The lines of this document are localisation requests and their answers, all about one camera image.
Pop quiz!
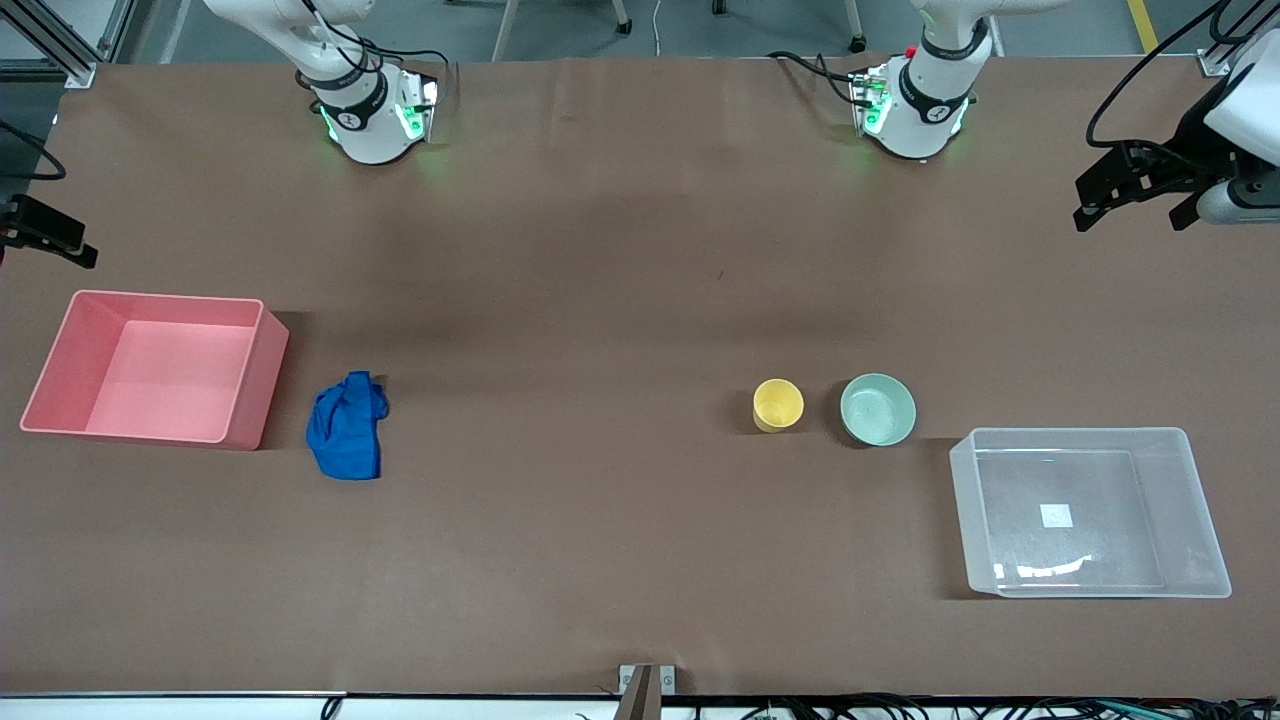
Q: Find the light green bowl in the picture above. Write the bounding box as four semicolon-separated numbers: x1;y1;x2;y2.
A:
840;373;917;447

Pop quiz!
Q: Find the blue cloth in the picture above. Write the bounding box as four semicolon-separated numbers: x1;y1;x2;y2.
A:
306;371;390;481

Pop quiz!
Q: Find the yellow cup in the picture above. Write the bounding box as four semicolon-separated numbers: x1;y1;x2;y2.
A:
752;378;805;433

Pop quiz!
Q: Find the clear plastic box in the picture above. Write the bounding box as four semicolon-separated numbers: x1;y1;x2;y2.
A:
948;427;1233;599

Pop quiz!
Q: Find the pink plastic bin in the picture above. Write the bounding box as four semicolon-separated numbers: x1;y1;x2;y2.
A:
20;290;291;451

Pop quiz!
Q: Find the rolling stand base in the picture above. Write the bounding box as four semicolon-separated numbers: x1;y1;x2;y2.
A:
711;0;868;54

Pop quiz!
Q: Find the brown paper table cover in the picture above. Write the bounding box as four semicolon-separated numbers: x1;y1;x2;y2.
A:
0;52;1280;698

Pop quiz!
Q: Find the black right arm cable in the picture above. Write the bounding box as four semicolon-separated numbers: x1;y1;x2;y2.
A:
0;120;67;183

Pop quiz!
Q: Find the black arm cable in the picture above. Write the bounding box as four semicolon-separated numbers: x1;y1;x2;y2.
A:
1086;0;1236;151
0;120;67;183

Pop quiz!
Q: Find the aluminium frame post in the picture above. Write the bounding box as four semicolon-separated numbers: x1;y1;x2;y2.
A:
0;0;131;89
1198;0;1280;78

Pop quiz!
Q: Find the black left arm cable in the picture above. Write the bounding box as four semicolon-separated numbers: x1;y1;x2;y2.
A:
1086;0;1236;151

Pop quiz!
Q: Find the black base power cable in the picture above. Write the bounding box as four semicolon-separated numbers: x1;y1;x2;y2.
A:
767;50;863;107

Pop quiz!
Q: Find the metal table edge bracket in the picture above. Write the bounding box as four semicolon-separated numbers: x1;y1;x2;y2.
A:
618;664;677;720

